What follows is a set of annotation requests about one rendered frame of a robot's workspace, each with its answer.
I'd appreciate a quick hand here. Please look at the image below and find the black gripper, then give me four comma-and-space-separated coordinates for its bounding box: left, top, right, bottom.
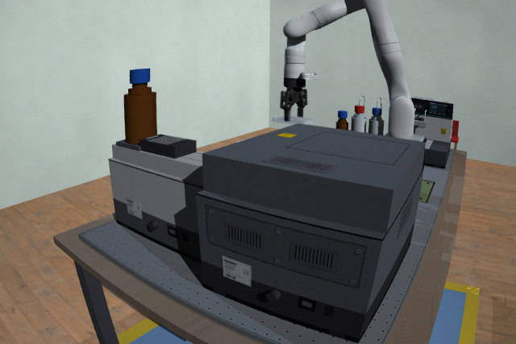
280, 77, 307, 122

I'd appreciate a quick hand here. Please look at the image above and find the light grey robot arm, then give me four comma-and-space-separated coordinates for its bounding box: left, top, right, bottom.
283, 0, 414, 140

